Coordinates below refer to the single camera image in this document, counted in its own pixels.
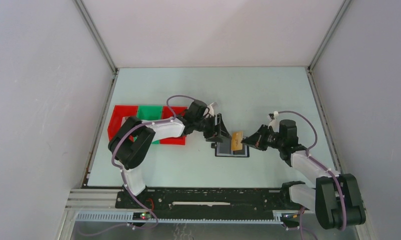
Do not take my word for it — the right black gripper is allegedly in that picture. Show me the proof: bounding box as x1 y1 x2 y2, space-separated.
242 124 285 151

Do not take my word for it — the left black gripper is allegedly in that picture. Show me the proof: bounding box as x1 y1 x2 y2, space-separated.
193 113 231 143

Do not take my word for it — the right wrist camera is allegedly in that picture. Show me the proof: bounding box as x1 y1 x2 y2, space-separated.
267 111 279 132

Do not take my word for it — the black leather card holder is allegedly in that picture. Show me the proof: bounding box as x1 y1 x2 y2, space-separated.
211 141 250 158

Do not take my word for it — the red plastic bin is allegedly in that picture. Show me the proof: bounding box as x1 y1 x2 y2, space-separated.
107 105 139 141
159 106 188 146

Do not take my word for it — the left red plastic bin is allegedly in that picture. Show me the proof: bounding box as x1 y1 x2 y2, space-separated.
107 105 139 141

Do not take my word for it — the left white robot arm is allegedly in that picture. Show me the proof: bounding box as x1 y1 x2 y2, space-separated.
108 99 232 209

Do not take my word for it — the green plastic bin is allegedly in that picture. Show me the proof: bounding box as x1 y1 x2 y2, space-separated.
133 105 164 145

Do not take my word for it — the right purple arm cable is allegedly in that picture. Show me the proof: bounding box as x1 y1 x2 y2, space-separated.
270 110 349 240

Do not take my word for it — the aluminium frame rail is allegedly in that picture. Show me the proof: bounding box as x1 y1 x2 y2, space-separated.
65 188 127 212

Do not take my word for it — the right red plastic bin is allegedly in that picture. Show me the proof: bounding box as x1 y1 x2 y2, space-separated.
159 106 188 146

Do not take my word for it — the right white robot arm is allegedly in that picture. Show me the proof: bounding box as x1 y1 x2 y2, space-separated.
241 119 367 230

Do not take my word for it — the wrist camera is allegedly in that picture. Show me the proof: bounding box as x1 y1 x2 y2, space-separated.
203 102 218 118
267 111 279 132

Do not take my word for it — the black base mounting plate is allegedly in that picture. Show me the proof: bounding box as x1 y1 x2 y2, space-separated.
115 187 301 221

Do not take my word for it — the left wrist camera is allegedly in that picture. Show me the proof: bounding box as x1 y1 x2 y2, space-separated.
203 102 218 118

